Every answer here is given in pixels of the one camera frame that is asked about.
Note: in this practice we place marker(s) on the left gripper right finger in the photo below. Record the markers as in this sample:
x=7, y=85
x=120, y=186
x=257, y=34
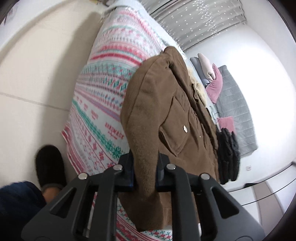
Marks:
x=201, y=208

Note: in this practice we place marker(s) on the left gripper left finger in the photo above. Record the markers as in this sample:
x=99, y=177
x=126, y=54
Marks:
x=86, y=208

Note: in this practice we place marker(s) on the brown coat with fur collar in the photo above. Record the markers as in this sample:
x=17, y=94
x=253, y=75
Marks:
x=162, y=114

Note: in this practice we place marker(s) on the black slipper foot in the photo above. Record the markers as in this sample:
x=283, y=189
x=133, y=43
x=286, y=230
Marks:
x=50, y=168

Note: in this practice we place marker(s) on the folded black puffer jacket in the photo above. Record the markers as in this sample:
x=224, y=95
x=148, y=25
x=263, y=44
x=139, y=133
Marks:
x=228, y=156

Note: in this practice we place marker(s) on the pink pillow near headboard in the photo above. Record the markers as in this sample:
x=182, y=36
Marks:
x=226, y=122

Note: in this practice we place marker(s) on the grey padded headboard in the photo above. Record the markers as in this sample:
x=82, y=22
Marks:
x=231, y=102

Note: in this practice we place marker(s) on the pink pillow upright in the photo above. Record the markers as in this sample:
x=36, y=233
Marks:
x=214, y=88

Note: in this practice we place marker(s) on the beige folded pillow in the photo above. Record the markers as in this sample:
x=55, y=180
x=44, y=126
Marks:
x=207, y=67

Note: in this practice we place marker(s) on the grey folded pillow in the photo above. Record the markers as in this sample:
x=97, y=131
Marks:
x=196, y=62

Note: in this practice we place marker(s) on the grey dotted curtain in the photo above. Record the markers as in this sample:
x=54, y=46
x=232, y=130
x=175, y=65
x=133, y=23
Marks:
x=191, y=22

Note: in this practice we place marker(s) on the patterned knit bedspread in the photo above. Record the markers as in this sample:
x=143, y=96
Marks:
x=94, y=136

